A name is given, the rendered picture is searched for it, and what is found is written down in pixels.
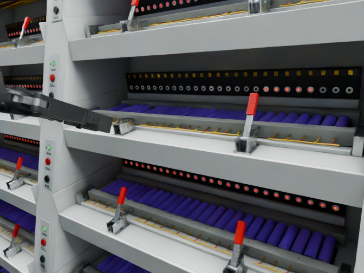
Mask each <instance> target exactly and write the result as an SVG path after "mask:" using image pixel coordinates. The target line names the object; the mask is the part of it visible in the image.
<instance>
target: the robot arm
mask: <svg viewBox="0 0 364 273"><path fill-rule="evenodd" d="M0 112H1V113H7V114H15V115H23V116H32V117H37V118H43V119H48V120H49V121H54V120H55V121H58V122H63V121H64V123H63V124H65V125H70V126H74V127H76V128H78V129H82V128H83V129H87V130H91V131H96V132H97V131H100V132H104V133H110V131H111V126H112V121H113V118H112V117H109V116H106V115H102V114H99V113H96V112H92V111H89V110H88V109H87V108H82V107H79V106H76V105H72V104H70V103H66V102H63V101H60V100H57V99H54V98H52V97H48V96H46V95H44V94H42V93H40V92H35V93H34V92H31V91H28V90H27V89H26V88H24V87H20V86H16V85H13V86H7V85H4V83H3V75H2V72H1V71H0Z"/></svg>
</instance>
